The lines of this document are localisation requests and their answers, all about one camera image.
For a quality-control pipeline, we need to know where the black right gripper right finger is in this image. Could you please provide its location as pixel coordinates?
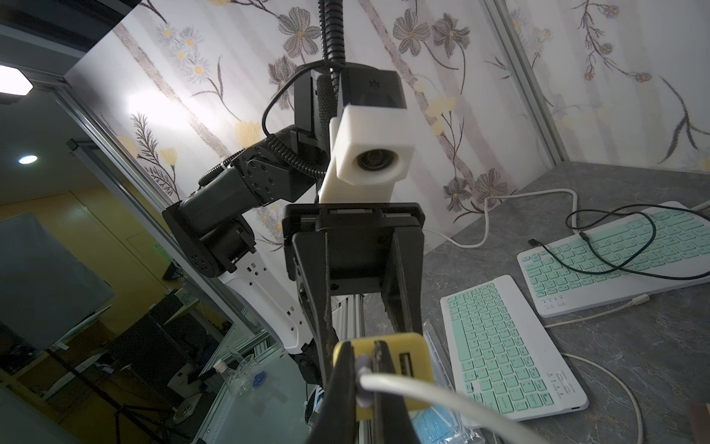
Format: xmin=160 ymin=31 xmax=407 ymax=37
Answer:
xmin=373 ymin=340 xmax=419 ymax=444

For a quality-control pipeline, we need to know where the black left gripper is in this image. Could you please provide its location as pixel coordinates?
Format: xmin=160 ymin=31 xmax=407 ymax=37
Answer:
xmin=282 ymin=203 xmax=425 ymax=389

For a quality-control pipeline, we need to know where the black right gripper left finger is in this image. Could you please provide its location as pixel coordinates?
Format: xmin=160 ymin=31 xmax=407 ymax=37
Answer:
xmin=306 ymin=342 xmax=357 ymax=444

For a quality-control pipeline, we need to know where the white cable yellow keyboard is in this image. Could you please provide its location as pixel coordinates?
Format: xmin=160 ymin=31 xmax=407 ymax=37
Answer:
xmin=357 ymin=370 xmax=547 ymax=444

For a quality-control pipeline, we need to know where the yellow USB charger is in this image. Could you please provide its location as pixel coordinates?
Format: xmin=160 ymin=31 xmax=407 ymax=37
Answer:
xmin=332 ymin=332 xmax=436 ymax=422

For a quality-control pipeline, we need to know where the green white keyboard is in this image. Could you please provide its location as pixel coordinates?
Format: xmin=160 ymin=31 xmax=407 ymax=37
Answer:
xmin=517 ymin=202 xmax=709 ymax=317
xmin=439 ymin=275 xmax=589 ymax=421

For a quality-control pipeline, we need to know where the white USB cable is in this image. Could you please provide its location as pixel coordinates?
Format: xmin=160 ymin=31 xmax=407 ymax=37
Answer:
xmin=542 ymin=293 xmax=651 ymax=444

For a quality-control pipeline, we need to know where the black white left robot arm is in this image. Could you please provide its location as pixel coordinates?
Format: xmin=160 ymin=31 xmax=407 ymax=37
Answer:
xmin=163 ymin=1 xmax=425 ymax=386

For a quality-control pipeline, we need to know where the bag of blue masks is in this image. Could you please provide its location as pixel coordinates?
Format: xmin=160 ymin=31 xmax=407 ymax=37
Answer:
xmin=410 ymin=321 xmax=486 ymax=444

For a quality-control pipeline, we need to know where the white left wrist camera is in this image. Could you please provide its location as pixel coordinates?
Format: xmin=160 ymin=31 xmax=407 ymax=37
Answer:
xmin=318 ymin=67 xmax=416 ymax=205

